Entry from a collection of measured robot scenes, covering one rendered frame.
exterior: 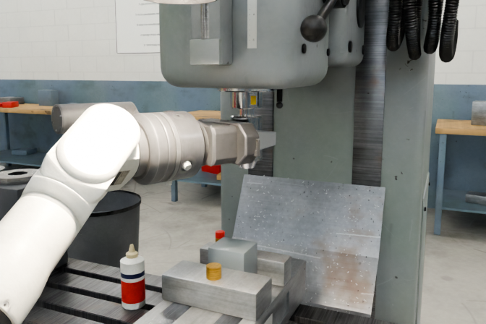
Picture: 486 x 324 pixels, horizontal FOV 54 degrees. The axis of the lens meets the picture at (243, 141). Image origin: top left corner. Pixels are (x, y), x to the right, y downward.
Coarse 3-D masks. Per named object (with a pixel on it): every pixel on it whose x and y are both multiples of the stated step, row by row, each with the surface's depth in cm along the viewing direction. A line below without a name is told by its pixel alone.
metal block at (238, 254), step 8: (224, 240) 75; (232, 240) 75; (240, 240) 75; (208, 248) 72; (216, 248) 71; (224, 248) 71; (232, 248) 71; (240, 248) 71; (248, 248) 71; (256, 248) 74; (208, 256) 72; (216, 256) 71; (224, 256) 71; (232, 256) 70; (240, 256) 70; (248, 256) 71; (256, 256) 74; (224, 264) 71; (232, 264) 70; (240, 264) 70; (248, 264) 71; (256, 264) 74; (248, 272) 71; (256, 272) 74
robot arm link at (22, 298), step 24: (24, 216) 43; (48, 216) 43; (0, 240) 40; (24, 240) 41; (48, 240) 43; (72, 240) 46; (0, 264) 39; (24, 264) 40; (48, 264) 42; (0, 288) 38; (24, 288) 39; (0, 312) 37; (24, 312) 39
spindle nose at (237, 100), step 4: (232, 92) 67; (260, 92) 67; (232, 96) 67; (236, 96) 67; (240, 96) 66; (244, 96) 66; (248, 96) 66; (256, 96) 67; (260, 96) 67; (232, 100) 67; (236, 100) 67; (240, 100) 66; (244, 100) 66; (248, 100) 66; (256, 100) 67; (260, 100) 67; (232, 104) 67; (236, 104) 67; (240, 104) 66; (244, 104) 66; (248, 104) 66; (256, 104) 67; (260, 104) 67; (248, 108) 66
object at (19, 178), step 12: (0, 168) 98; (0, 180) 89; (12, 180) 89; (24, 180) 90; (0, 192) 88; (12, 192) 86; (0, 204) 88; (12, 204) 87; (0, 216) 88; (60, 264) 97
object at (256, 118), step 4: (232, 116) 68; (236, 116) 67; (240, 116) 67; (244, 116) 67; (248, 116) 67; (252, 116) 67; (256, 116) 67; (260, 116) 68; (232, 120) 68; (236, 120) 67; (240, 120) 67; (244, 120) 67; (248, 120) 67; (252, 120) 67; (256, 120) 67; (260, 120) 68
